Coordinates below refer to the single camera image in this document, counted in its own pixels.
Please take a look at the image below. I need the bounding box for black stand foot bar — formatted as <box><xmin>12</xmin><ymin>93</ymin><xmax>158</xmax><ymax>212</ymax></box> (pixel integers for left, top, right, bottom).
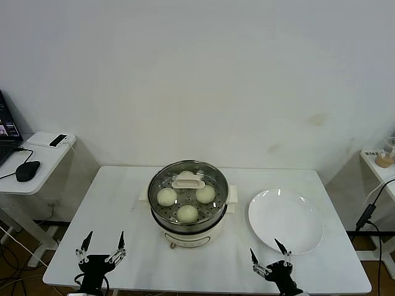
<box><xmin>347</xmin><ymin>229</ymin><xmax>395</xmax><ymax>239</ymax></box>

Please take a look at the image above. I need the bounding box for white side table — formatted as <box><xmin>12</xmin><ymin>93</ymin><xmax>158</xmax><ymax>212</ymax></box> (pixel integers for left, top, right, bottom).
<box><xmin>0</xmin><ymin>131</ymin><xmax>99</xmax><ymax>268</ymax></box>

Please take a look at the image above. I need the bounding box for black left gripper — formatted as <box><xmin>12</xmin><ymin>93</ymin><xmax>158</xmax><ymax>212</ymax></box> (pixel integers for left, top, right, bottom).
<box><xmin>75</xmin><ymin>231</ymin><xmax>128</xmax><ymax>289</ymax></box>

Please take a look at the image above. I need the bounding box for black laptop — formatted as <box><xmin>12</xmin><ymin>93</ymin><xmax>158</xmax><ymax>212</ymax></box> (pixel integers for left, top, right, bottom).
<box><xmin>0</xmin><ymin>89</ymin><xmax>24</xmax><ymax>166</ymax></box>

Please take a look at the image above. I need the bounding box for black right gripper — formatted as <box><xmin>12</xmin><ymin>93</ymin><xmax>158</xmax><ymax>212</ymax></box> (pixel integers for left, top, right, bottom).
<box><xmin>249</xmin><ymin>237</ymin><xmax>302</xmax><ymax>292</ymax></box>

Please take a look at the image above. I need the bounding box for glass lid with cream handle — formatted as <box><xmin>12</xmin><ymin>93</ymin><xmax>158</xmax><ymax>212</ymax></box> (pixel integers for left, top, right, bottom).
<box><xmin>148</xmin><ymin>160</ymin><xmax>230</xmax><ymax>226</ymax></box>

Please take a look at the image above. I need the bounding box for white shelf stand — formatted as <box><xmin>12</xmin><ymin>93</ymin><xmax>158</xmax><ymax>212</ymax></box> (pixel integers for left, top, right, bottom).
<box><xmin>359</xmin><ymin>149</ymin><xmax>395</xmax><ymax>263</ymax></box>

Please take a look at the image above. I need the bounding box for stainless steel steamer basket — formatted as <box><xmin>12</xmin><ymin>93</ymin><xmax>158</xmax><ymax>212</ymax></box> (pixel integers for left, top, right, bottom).
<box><xmin>147</xmin><ymin>159</ymin><xmax>230</xmax><ymax>234</ymax></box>

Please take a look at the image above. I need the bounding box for black power adapter with cable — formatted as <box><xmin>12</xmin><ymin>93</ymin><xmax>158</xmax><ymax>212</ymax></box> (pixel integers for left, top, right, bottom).
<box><xmin>354</xmin><ymin>178</ymin><xmax>395</xmax><ymax>269</ymax></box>

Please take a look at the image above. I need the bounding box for black computer mouse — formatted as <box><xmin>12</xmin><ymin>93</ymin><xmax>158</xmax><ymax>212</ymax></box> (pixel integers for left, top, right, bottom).
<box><xmin>15</xmin><ymin>160</ymin><xmax>41</xmax><ymax>182</ymax></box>

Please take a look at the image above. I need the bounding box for cream electric cooker pot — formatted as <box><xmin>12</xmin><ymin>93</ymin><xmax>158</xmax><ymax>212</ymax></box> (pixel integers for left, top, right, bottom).
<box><xmin>139</xmin><ymin>181</ymin><xmax>240</xmax><ymax>249</ymax></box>

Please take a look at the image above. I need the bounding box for white round plate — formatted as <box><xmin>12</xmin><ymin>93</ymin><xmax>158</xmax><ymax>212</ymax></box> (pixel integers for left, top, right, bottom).
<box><xmin>247</xmin><ymin>188</ymin><xmax>325</xmax><ymax>255</ymax></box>

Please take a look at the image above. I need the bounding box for small black and white device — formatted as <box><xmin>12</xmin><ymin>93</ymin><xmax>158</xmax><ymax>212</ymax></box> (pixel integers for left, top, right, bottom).
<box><xmin>48</xmin><ymin>133</ymin><xmax>69</xmax><ymax>147</ymax></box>

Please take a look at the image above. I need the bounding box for black mouse cable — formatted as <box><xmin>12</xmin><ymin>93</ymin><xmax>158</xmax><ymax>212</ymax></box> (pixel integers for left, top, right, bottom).
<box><xmin>11</xmin><ymin>146</ymin><xmax>35</xmax><ymax>163</ymax></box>

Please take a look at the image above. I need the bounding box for small tan round object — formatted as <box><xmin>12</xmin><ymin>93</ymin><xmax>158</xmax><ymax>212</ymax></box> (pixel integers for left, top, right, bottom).
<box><xmin>375</xmin><ymin>150</ymin><xmax>394</xmax><ymax>168</ymax></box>

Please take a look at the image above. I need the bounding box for flat white box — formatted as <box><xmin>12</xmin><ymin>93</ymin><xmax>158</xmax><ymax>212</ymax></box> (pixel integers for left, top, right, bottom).
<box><xmin>25</xmin><ymin>131</ymin><xmax>77</xmax><ymax>149</ymax></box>

